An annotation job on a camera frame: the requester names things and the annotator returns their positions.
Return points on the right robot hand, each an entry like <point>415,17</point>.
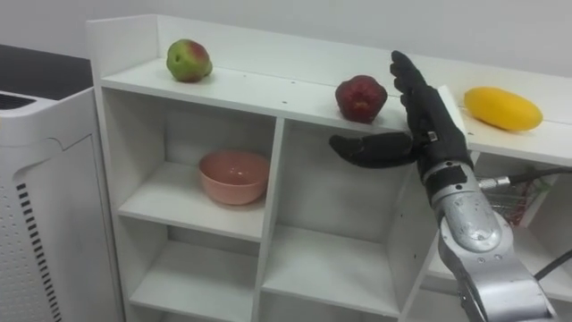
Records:
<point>431,129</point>

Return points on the red apple soft toy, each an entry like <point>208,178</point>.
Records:
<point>361,99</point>

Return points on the pink bowl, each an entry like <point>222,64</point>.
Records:
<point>233,179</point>

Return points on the yellow mango soft toy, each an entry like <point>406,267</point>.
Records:
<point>502,108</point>

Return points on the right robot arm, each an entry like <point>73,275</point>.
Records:
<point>487,259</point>

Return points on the green apple soft toy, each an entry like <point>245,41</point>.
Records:
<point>187,60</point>

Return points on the white perforated air purifier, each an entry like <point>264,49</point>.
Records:
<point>49,214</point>

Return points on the white shelf unit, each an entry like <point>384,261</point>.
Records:
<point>313,223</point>

